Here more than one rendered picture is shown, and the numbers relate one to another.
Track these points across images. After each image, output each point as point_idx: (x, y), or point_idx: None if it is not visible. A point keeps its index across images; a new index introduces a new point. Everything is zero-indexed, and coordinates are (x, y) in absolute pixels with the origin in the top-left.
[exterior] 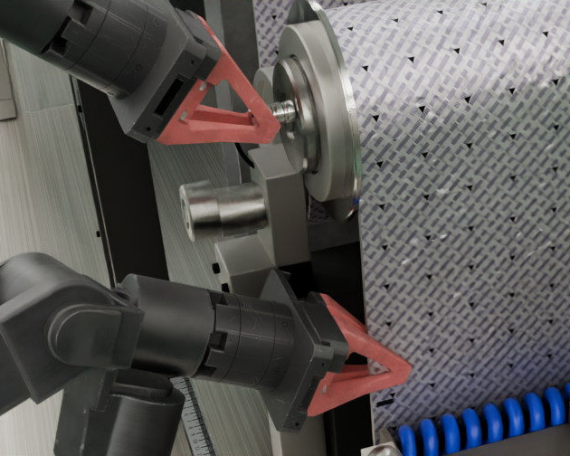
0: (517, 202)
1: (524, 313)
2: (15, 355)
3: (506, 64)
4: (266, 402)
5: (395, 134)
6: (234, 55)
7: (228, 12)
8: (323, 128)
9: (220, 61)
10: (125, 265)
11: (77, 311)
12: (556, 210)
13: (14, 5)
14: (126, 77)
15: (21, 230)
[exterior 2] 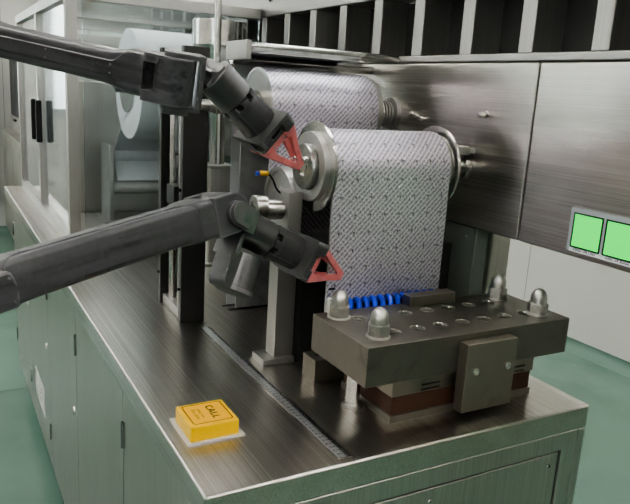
0: (386, 207)
1: (385, 258)
2: (217, 214)
3: (386, 151)
4: (291, 273)
5: (348, 168)
6: (243, 182)
7: (243, 162)
8: (322, 163)
9: (292, 127)
10: (186, 269)
11: (242, 201)
12: (399, 214)
13: (229, 88)
14: (259, 126)
15: (101, 283)
